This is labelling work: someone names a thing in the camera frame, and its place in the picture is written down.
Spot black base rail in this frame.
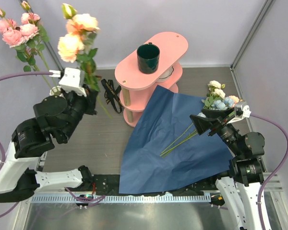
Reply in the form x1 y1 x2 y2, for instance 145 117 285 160
64 172 228 196

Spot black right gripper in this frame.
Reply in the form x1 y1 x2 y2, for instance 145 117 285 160
190 106 243 156

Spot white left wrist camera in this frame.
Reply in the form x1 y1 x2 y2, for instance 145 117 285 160
49 68 86 96

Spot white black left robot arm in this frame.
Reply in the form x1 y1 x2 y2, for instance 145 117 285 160
0 85 98 203

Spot artificial flower bunch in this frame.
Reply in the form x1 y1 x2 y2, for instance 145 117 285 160
160 80 242 158

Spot white ribbed ceramic vase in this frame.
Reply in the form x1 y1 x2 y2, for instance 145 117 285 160
49 86 62 96

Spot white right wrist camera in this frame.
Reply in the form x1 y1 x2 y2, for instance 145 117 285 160
228 101 251 124

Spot right aluminium frame post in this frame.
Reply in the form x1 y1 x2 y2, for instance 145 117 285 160
230 0 275 71

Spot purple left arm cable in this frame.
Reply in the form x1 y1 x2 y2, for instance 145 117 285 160
0 71 111 220

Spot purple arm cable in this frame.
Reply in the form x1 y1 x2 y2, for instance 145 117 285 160
0 71 111 220
249 114 288 230

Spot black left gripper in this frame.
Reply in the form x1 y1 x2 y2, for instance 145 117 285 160
63 83 100 140

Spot white bowl on shelf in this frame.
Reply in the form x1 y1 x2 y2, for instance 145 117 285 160
157 66 174 82

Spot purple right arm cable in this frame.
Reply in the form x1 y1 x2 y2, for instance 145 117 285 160
249 114 288 230

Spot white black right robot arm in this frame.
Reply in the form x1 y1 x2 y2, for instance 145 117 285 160
190 103 271 230

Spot dark green cup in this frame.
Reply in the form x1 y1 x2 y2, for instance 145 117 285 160
136 42 160 74

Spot white slotted cable duct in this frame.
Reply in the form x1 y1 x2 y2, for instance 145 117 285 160
31 193 211 204

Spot pink three-tier wooden shelf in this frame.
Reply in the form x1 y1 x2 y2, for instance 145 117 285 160
115 32 188 127

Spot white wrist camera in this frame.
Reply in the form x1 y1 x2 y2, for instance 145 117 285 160
49 68 86 96
228 101 251 124

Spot black ribbon gold lettering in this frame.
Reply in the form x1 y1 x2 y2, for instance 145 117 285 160
101 79 123 114

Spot blue wrapping paper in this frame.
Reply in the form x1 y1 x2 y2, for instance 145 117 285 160
119 86 233 195

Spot peach rose stem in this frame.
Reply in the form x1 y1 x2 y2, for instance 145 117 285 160
57 2 113 119

